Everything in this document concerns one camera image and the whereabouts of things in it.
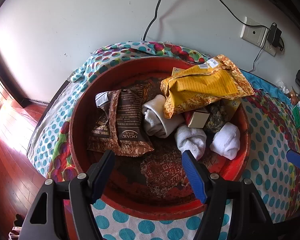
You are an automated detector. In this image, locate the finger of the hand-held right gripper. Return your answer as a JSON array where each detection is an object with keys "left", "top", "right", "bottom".
[{"left": 286, "top": 149, "right": 300, "bottom": 172}]

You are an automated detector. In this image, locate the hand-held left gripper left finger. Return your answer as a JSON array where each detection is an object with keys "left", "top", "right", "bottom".
[{"left": 19, "top": 149, "right": 116, "bottom": 240}]

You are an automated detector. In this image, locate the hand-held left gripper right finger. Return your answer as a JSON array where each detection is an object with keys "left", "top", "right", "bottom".
[{"left": 181, "top": 150, "right": 280, "bottom": 240}]

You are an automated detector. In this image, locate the red round tray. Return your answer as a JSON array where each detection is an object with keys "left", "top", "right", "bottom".
[{"left": 69, "top": 56, "right": 252, "bottom": 222}]

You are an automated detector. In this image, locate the small white sock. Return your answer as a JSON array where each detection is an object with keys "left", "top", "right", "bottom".
[{"left": 174, "top": 125, "right": 207, "bottom": 161}]

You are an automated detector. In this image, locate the brown snack packet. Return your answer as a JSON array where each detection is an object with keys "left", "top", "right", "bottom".
[
  {"left": 87, "top": 90, "right": 120, "bottom": 153},
  {"left": 107, "top": 84, "right": 155, "bottom": 157}
]

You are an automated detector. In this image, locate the white sock ball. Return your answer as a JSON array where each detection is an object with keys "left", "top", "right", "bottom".
[{"left": 209, "top": 122, "right": 241, "bottom": 160}]

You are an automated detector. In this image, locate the small red cream box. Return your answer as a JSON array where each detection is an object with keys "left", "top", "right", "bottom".
[{"left": 184, "top": 109, "right": 211, "bottom": 128}]

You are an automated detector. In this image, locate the woven rope ball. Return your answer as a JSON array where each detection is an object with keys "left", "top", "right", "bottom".
[{"left": 204, "top": 102, "right": 232, "bottom": 133}]

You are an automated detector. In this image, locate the large white sock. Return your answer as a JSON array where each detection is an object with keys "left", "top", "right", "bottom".
[{"left": 141, "top": 94, "right": 187, "bottom": 138}]

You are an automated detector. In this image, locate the yellow medicine box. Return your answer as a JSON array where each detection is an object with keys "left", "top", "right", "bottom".
[
  {"left": 220, "top": 97, "right": 242, "bottom": 123},
  {"left": 171, "top": 67, "right": 188, "bottom": 77}
]

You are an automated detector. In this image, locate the yellow snack packet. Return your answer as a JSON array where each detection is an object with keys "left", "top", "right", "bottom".
[{"left": 160, "top": 55, "right": 255, "bottom": 120}]

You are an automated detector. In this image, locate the green and red box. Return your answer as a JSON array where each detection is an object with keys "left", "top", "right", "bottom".
[{"left": 292, "top": 104, "right": 300, "bottom": 137}]

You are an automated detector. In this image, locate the polka dot cloth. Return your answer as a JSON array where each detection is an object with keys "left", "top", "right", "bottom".
[{"left": 26, "top": 41, "right": 300, "bottom": 240}]

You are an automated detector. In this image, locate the small orange ball toy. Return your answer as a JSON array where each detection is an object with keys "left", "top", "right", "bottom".
[{"left": 289, "top": 90, "right": 300, "bottom": 104}]

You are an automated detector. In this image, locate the small crumpled plastic bag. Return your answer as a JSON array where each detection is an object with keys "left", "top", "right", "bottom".
[{"left": 276, "top": 81, "right": 289, "bottom": 93}]

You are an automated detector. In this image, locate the black power adapter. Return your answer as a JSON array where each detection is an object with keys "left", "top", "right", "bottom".
[{"left": 266, "top": 22, "right": 282, "bottom": 48}]

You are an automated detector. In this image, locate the thin black adapter cable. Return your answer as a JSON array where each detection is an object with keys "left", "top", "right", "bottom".
[{"left": 251, "top": 46, "right": 267, "bottom": 73}]

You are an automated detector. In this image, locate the white power wall outlet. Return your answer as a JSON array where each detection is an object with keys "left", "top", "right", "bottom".
[{"left": 260, "top": 29, "right": 278, "bottom": 57}]

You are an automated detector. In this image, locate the white coax wall socket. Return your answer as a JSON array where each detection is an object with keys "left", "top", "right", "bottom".
[{"left": 240, "top": 16, "right": 268, "bottom": 47}]

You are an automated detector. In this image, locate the black hanging cable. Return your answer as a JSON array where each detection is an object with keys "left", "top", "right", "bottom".
[{"left": 142, "top": 0, "right": 174, "bottom": 42}]

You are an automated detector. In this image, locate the thin black looping cable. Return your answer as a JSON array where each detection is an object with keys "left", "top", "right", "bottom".
[{"left": 208, "top": 0, "right": 270, "bottom": 29}]

